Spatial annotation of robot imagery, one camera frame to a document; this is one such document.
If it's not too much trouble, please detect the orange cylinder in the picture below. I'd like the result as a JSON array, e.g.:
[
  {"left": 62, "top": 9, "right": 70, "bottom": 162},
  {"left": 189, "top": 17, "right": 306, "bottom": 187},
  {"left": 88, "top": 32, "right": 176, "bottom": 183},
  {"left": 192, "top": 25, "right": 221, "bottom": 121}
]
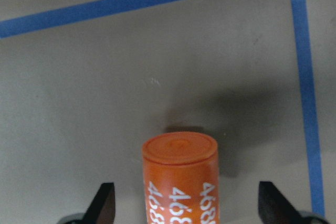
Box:
[{"left": 142, "top": 132, "right": 220, "bottom": 223}]

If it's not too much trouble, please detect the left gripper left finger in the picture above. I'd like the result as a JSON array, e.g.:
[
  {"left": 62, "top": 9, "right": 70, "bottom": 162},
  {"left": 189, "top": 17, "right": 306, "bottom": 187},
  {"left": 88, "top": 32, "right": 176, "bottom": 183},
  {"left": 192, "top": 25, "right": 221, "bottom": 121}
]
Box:
[{"left": 80, "top": 183, "right": 116, "bottom": 224}]

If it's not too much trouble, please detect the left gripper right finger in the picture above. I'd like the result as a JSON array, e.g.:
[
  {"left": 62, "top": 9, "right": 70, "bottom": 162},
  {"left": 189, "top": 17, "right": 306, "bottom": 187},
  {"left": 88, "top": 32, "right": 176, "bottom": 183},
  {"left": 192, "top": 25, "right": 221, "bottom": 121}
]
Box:
[{"left": 258, "top": 181, "right": 305, "bottom": 224}]

